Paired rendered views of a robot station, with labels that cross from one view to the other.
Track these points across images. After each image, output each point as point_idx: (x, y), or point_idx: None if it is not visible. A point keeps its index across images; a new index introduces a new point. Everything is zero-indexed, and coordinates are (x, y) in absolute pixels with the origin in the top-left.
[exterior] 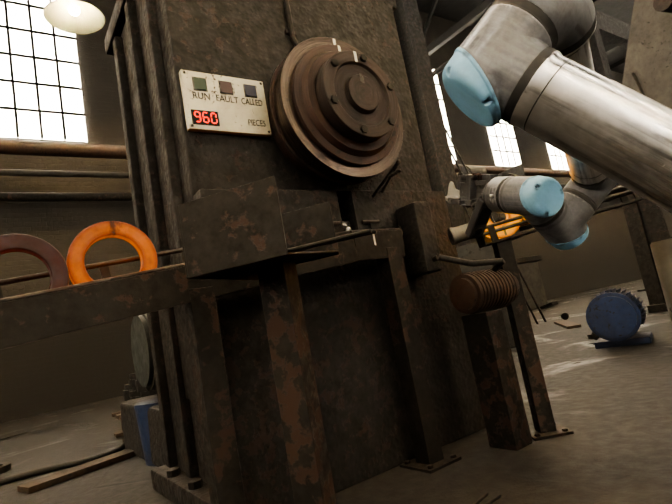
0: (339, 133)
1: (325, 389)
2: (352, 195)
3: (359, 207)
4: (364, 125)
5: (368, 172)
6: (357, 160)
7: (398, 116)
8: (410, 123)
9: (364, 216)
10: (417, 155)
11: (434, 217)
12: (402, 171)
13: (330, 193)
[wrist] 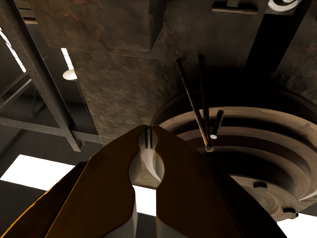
0: (284, 169)
1: None
2: (244, 62)
3: (241, 40)
4: (258, 191)
5: (239, 111)
6: (263, 133)
7: (147, 153)
8: (101, 117)
9: (238, 22)
10: (91, 89)
11: (63, 0)
12: (118, 74)
13: (289, 70)
